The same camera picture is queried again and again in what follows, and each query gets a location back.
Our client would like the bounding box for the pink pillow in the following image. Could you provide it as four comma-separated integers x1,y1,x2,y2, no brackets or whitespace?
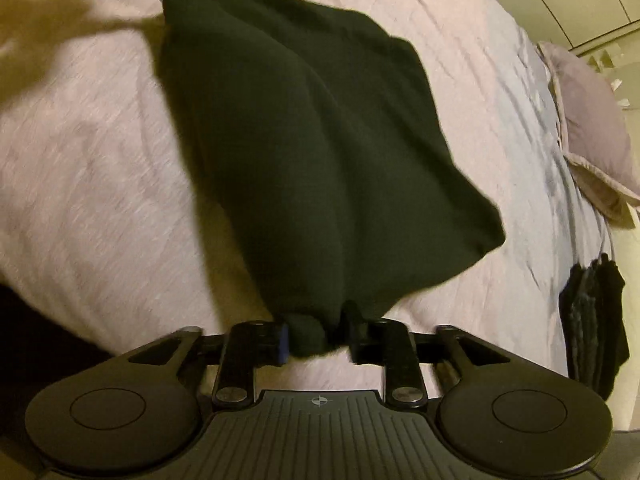
537,40,640,227

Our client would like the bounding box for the black clothes pile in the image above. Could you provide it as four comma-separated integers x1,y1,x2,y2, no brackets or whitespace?
558,253,631,403

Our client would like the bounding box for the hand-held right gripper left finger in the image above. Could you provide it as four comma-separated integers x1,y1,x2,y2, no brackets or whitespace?
126,320,291,407

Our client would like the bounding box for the dark green garment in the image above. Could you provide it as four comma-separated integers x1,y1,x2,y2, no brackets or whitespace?
155,0,507,359

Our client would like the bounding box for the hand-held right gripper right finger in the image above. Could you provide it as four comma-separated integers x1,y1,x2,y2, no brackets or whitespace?
342,300,512,407

